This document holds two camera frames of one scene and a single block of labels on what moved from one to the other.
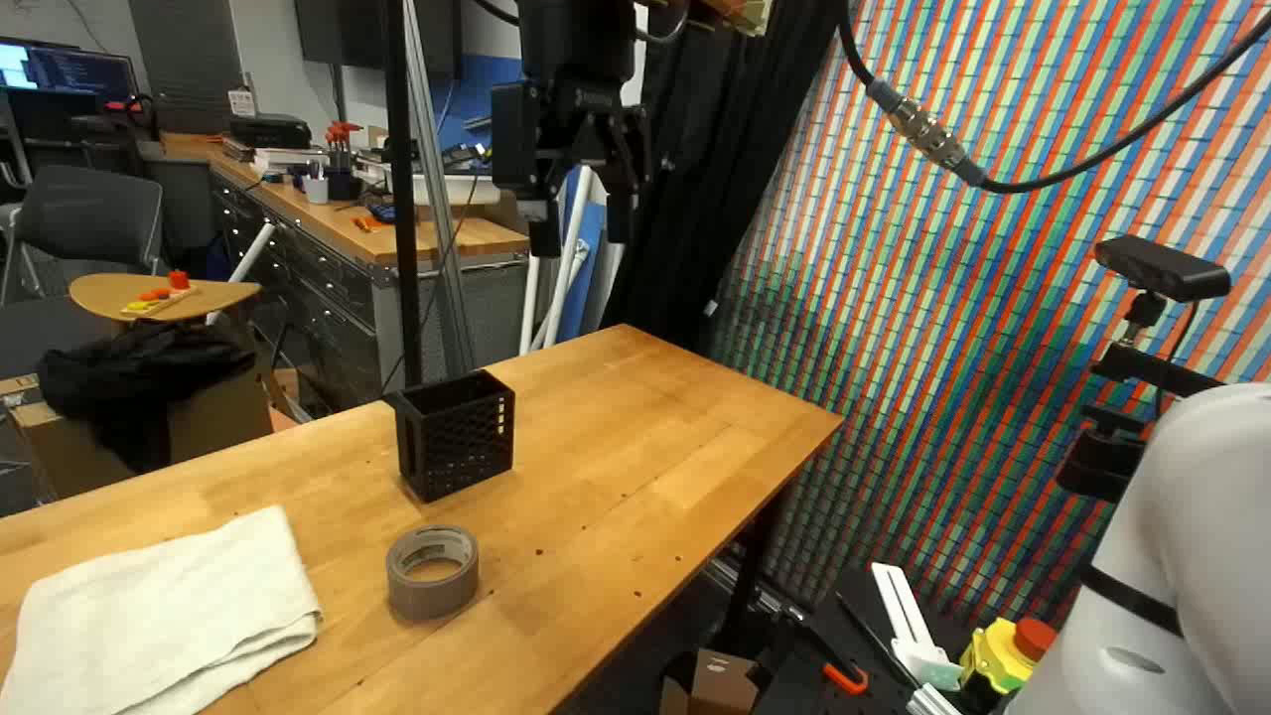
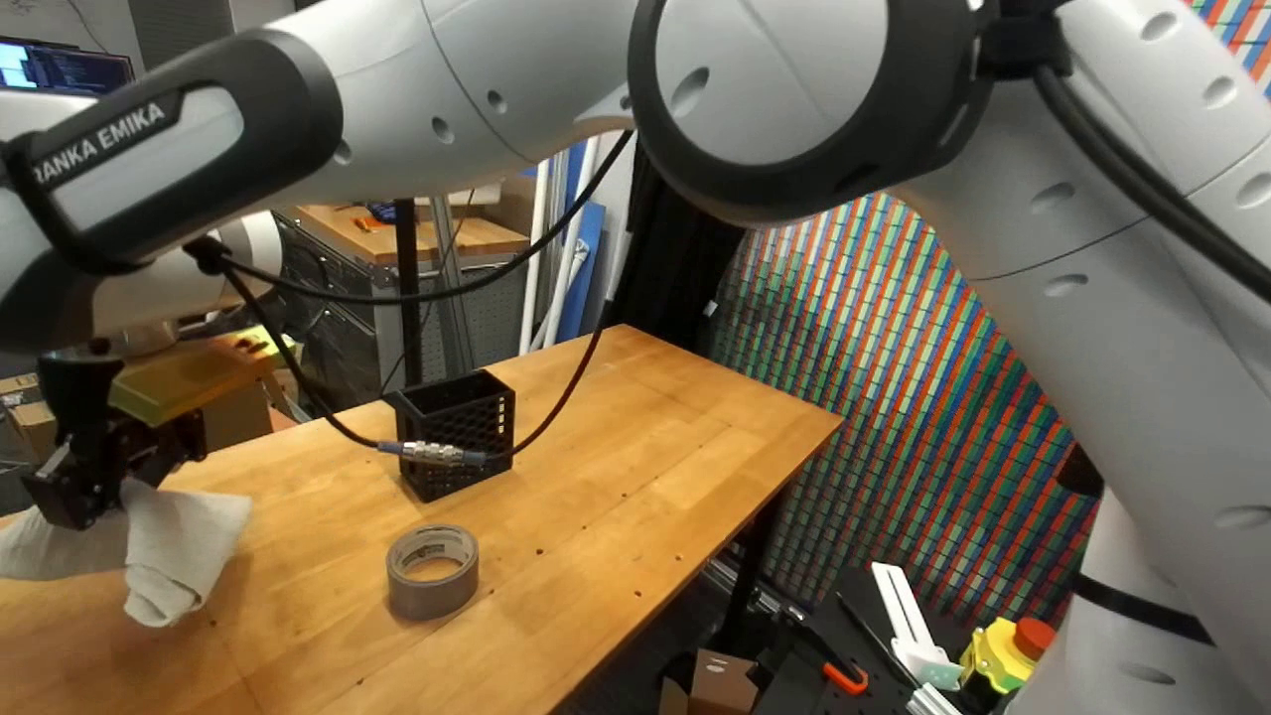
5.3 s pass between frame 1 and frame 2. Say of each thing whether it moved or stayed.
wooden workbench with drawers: stayed
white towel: moved
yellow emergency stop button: stayed
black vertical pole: stayed
